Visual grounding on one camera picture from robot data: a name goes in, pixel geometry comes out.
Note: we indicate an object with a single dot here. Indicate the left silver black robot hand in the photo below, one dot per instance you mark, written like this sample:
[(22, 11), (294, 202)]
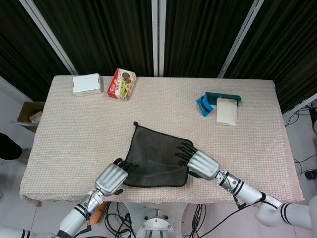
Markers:
[(111, 178)]

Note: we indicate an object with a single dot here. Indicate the black object at edge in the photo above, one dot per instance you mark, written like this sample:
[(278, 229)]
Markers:
[(8, 146)]

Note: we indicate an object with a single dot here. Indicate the brown cardboard carton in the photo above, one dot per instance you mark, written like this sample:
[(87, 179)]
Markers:
[(31, 115)]

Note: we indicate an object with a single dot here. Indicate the white cardboard box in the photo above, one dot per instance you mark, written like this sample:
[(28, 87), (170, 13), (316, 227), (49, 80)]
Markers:
[(87, 85)]

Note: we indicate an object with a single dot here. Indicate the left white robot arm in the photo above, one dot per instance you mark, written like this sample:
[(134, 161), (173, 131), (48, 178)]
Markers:
[(71, 218)]

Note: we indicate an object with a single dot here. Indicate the dark grey cloth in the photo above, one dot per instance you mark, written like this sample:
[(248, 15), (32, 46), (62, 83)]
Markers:
[(156, 161)]

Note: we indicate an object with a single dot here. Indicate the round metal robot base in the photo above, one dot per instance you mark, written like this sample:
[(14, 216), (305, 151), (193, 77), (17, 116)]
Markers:
[(154, 228)]

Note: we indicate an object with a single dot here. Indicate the red green snack box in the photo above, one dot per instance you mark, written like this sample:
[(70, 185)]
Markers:
[(121, 84)]

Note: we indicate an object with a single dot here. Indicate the grey metal frame post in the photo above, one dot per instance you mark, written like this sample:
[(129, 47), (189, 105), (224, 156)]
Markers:
[(158, 37), (48, 36), (239, 37)]

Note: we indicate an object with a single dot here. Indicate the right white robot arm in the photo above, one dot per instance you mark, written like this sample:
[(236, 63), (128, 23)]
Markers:
[(262, 200)]

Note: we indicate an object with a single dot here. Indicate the black round device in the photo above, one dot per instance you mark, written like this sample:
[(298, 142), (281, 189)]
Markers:
[(311, 174)]

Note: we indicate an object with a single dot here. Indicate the cream flat box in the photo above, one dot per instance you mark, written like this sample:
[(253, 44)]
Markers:
[(226, 111)]

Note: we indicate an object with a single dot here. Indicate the beige woven tablecloth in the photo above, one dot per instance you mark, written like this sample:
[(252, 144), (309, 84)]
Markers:
[(158, 138)]

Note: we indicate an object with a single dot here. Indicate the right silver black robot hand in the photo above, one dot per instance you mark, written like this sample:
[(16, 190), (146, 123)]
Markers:
[(199, 162)]

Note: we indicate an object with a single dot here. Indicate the teal rectangular box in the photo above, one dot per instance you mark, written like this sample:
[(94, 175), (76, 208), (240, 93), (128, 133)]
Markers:
[(223, 96)]

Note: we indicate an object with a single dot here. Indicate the blue snack packet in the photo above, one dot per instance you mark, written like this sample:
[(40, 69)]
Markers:
[(203, 104)]

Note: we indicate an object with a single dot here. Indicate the black curtain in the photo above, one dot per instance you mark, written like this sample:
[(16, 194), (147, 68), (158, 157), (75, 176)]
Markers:
[(104, 34)]

